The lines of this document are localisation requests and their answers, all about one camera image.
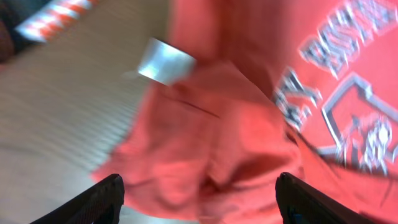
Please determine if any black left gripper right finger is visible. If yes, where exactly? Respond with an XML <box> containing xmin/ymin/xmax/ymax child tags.
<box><xmin>275</xmin><ymin>172</ymin><xmax>373</xmax><ymax>224</ymax></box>

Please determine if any black printed folded t-shirt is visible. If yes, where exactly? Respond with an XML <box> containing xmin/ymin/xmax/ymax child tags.
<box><xmin>1</xmin><ymin>0</ymin><xmax>99</xmax><ymax>63</ymax></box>

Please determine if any red soccer t-shirt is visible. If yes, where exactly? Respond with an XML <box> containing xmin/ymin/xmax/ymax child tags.
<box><xmin>93</xmin><ymin>0</ymin><xmax>397</xmax><ymax>223</ymax></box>

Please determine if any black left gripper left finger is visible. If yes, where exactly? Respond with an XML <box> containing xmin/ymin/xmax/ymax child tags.
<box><xmin>31</xmin><ymin>174</ymin><xmax>125</xmax><ymax>224</ymax></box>

